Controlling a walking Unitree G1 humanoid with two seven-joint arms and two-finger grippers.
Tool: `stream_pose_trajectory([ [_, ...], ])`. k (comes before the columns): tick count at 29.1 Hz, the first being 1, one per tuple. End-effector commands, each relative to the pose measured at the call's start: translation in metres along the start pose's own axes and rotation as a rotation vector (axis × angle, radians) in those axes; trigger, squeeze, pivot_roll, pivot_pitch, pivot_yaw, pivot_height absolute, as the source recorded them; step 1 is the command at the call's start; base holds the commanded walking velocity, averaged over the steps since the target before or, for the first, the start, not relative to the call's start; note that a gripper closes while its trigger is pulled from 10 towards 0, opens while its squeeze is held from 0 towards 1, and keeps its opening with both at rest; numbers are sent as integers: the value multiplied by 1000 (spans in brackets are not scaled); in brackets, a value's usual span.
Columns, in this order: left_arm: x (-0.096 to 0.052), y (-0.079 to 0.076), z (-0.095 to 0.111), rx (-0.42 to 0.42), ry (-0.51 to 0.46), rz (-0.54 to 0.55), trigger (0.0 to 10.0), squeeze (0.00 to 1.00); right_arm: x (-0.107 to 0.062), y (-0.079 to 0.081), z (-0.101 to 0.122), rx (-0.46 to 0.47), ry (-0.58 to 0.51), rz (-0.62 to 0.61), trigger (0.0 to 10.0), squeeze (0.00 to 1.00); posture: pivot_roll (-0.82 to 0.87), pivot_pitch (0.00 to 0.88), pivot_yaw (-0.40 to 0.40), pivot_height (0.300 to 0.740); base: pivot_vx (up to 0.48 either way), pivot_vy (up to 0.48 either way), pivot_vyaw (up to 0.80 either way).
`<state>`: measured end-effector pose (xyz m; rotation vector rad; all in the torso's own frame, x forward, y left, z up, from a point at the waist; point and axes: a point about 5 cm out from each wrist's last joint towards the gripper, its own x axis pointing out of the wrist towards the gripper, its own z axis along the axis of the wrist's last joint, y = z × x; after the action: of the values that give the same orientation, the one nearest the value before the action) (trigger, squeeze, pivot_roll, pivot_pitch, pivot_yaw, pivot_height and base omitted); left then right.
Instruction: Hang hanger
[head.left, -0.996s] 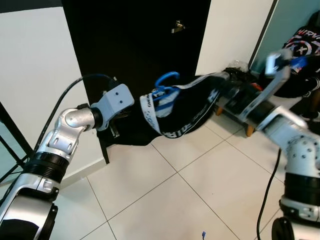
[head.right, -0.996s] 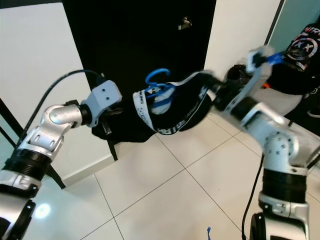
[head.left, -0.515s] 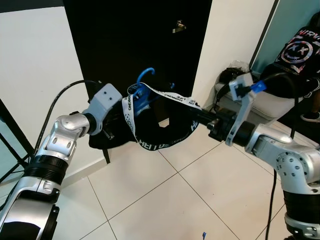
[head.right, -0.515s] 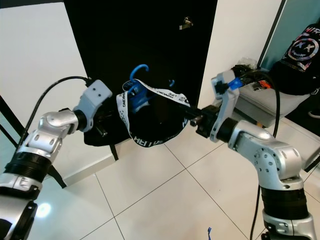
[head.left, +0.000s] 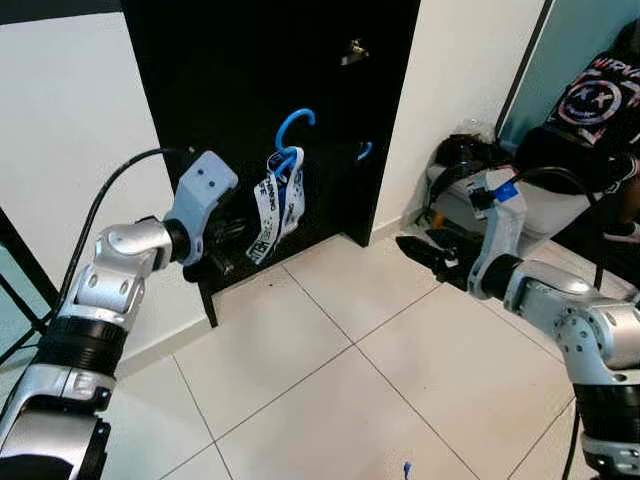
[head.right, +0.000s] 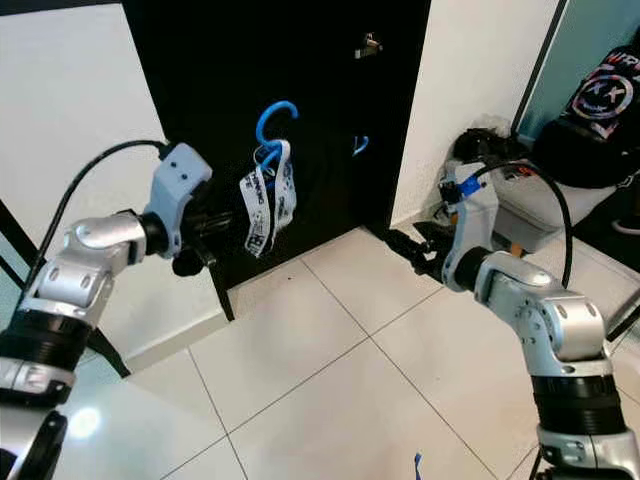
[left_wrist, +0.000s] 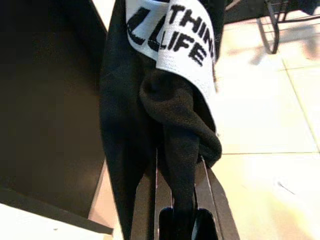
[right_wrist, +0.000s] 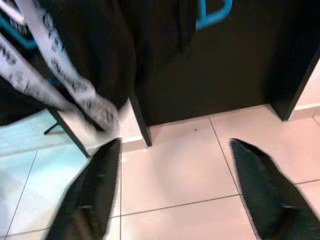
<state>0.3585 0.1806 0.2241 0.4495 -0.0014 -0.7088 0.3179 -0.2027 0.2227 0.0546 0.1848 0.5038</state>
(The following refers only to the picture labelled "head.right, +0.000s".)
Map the grey upholstered ottoman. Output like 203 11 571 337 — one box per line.
438 170 623 253

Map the black door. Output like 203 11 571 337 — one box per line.
122 0 434 323

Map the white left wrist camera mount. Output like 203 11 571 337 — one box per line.
150 142 214 259

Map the black strapped bag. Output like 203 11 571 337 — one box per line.
450 127 539 186

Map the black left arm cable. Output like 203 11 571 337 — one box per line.
20 137 176 306

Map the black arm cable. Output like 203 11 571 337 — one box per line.
20 137 176 306
455 157 577 291

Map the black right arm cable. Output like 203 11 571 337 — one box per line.
455 157 577 291

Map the silver door handle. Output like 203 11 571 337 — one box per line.
354 31 384 60

